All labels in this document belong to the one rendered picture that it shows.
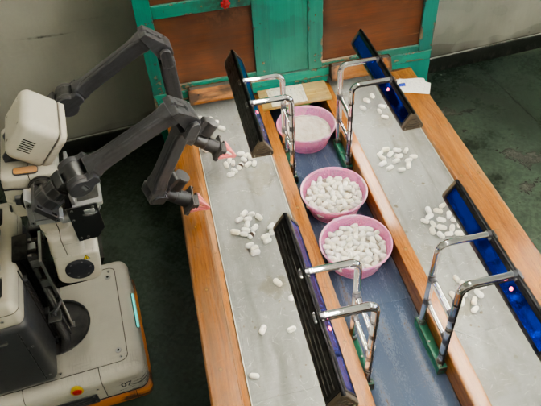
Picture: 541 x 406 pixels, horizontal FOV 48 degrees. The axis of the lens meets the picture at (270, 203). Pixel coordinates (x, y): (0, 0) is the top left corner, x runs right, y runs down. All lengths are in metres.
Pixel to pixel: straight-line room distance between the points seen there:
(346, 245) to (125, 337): 1.03
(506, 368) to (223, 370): 0.87
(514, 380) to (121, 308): 1.61
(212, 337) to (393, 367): 0.59
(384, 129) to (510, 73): 1.99
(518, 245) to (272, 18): 1.39
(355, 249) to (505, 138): 1.96
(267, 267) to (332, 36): 1.21
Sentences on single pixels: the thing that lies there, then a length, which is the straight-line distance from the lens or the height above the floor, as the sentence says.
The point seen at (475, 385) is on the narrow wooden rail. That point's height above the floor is 0.76.
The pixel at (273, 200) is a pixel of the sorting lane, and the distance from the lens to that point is 2.42.
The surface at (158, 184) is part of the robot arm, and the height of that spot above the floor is 1.05.
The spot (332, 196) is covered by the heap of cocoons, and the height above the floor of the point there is 0.74.
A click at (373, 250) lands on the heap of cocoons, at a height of 0.74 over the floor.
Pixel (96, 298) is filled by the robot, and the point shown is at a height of 0.28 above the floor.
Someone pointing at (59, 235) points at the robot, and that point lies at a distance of 2.25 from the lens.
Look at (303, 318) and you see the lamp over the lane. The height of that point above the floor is 1.07.
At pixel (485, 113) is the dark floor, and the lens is 4.19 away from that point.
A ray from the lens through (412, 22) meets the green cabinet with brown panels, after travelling 3.03.
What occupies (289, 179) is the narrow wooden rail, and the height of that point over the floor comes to 0.76.
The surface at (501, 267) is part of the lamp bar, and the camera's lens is 1.82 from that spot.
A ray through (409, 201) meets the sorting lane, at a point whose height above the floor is 0.74.
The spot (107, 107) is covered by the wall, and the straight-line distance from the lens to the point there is 3.86.
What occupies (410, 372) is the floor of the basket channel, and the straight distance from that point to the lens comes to 2.06.
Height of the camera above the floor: 2.46
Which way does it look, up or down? 45 degrees down
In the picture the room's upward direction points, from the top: 4 degrees counter-clockwise
